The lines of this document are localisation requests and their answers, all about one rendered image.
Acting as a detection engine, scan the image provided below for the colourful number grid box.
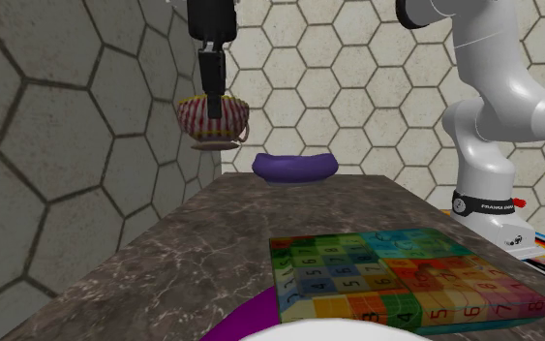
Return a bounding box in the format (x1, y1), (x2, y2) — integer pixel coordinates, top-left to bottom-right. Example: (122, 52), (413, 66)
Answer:
(268, 227), (545, 332)

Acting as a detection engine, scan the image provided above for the purple bowl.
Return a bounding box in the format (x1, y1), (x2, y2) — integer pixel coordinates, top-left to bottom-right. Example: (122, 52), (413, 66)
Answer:
(251, 151), (340, 187)

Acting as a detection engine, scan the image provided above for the red white striped teacup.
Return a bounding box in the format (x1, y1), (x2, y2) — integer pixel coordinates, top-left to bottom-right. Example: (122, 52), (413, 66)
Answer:
(175, 93), (251, 152)

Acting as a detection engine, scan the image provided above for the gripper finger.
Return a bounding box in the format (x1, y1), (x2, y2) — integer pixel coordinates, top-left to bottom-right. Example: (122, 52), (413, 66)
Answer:
(197, 41), (227, 120)

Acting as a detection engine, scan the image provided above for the purple and white round object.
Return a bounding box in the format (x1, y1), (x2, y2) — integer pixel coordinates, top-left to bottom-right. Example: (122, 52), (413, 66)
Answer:
(199, 285), (432, 341)

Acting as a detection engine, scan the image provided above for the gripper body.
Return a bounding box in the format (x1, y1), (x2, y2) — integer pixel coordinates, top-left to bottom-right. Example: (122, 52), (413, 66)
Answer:
(186, 0), (239, 45)

